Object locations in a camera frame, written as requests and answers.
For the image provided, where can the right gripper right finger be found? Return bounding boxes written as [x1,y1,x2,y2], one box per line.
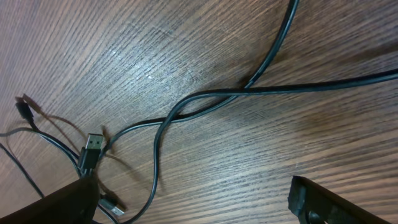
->
[288,175,389,224]

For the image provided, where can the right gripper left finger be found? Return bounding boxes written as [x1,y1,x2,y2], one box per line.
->
[1,177,100,224]

